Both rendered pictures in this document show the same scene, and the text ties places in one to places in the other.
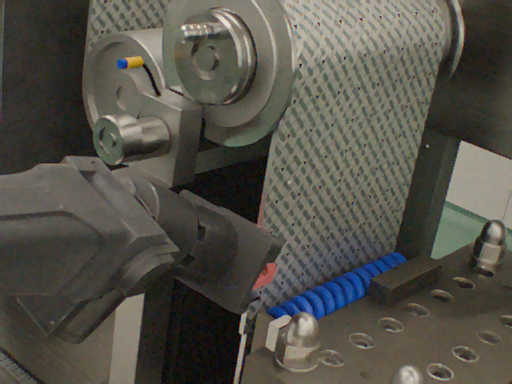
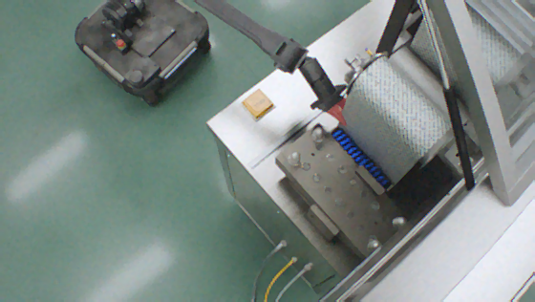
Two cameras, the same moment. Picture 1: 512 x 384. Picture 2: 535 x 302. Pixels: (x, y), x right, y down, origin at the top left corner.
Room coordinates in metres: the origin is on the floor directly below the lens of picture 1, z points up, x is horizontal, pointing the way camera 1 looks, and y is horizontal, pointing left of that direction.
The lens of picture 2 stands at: (0.55, -0.56, 2.28)
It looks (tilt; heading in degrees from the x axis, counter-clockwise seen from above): 71 degrees down; 100
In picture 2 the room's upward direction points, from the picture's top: 2 degrees clockwise
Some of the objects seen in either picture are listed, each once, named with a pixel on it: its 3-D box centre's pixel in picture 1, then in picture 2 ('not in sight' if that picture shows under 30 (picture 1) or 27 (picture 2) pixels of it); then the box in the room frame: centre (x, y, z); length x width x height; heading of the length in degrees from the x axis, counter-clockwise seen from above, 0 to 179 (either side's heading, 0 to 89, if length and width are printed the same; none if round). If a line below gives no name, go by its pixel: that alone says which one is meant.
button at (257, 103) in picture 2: not in sight; (257, 103); (0.41, 0.06, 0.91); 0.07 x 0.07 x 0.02; 52
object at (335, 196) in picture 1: (340, 210); (373, 143); (0.75, -0.08, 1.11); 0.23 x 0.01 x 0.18; 142
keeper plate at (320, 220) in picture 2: not in sight; (321, 223); (0.66, -0.28, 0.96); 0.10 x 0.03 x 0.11; 142
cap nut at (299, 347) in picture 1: (301, 337); (318, 133); (0.61, -0.06, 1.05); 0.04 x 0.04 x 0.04
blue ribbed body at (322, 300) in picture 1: (343, 293); (361, 160); (0.74, -0.10, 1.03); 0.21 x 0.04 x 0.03; 142
